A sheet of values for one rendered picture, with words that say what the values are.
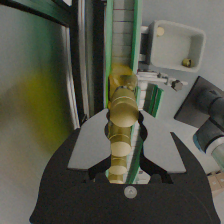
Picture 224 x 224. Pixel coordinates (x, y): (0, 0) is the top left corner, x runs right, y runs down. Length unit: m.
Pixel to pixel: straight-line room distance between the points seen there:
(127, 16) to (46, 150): 0.41
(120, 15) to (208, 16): 0.45
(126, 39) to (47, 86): 0.28
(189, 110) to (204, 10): 0.52
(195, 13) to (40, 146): 0.72
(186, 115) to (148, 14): 0.56
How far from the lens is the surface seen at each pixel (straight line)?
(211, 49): 0.70
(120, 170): 0.20
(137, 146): 0.58
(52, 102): 0.21
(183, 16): 0.62
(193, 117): 0.74
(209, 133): 0.57
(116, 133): 0.16
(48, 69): 0.21
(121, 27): 0.39
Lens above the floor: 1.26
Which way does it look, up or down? 60 degrees down
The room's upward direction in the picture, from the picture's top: 173 degrees counter-clockwise
